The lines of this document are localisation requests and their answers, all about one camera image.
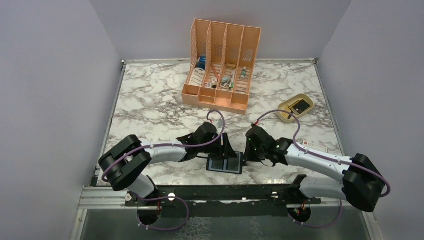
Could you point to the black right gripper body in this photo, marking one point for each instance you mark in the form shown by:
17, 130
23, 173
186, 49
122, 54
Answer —
254, 154

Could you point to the white label card pack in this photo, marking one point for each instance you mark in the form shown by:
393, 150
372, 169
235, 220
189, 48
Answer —
197, 77

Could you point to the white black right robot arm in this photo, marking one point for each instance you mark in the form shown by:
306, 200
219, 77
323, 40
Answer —
352, 179

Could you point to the orange plastic desk organizer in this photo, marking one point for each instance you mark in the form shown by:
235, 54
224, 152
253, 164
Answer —
228, 48

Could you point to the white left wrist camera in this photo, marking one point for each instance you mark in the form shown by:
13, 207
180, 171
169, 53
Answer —
219, 124

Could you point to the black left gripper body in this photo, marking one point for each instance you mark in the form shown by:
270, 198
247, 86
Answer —
214, 150

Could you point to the black credit card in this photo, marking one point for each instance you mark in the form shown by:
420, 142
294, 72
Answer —
299, 107

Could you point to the black leather card holder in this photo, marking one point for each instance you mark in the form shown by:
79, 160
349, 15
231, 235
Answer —
226, 165

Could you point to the black metal base rail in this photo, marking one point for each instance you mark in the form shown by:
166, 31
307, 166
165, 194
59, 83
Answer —
179, 201

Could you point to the blue tape roll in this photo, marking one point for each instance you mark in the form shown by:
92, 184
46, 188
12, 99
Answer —
201, 62

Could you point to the beige oval tray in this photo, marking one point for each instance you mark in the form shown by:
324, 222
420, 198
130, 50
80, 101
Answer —
285, 115

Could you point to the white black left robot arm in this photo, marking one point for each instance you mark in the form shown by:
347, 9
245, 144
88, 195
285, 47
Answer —
123, 164

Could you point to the small white red box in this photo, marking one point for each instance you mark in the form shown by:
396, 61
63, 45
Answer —
313, 146

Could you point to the green white marker pen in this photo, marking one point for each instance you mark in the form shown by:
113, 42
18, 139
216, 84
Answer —
243, 73

